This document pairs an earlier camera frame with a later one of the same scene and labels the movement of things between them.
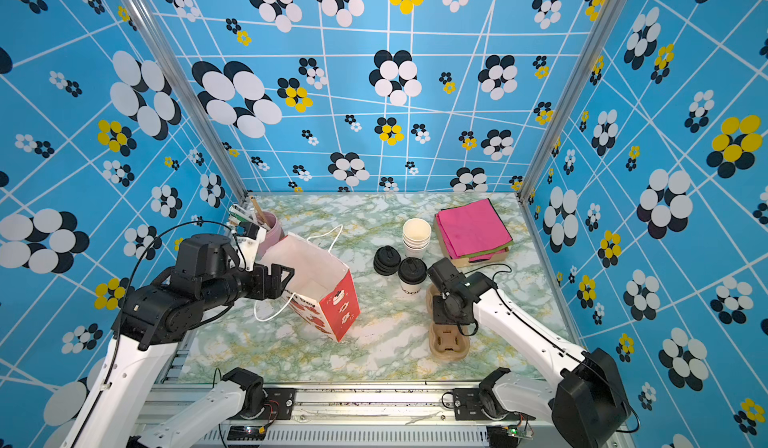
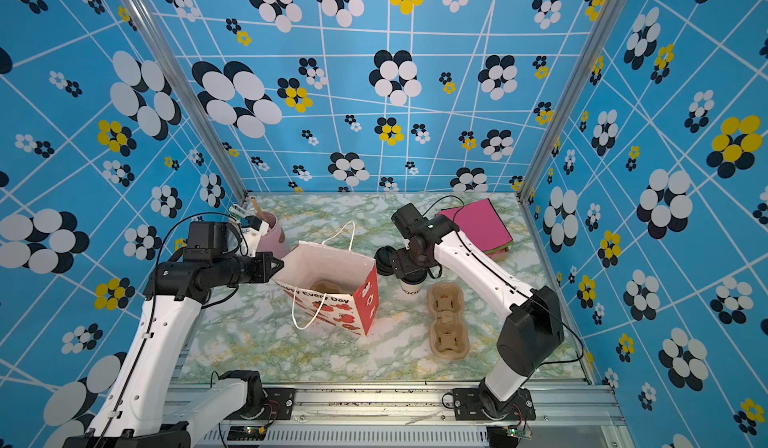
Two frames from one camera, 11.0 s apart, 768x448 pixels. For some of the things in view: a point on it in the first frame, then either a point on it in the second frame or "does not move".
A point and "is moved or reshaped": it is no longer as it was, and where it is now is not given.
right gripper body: x=443 y=312 → x=409 y=260
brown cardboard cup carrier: x=447 y=341 does not move
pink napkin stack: x=473 y=231 does not move
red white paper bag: x=321 y=289 is moved or reshaped
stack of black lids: x=387 y=260 does not move
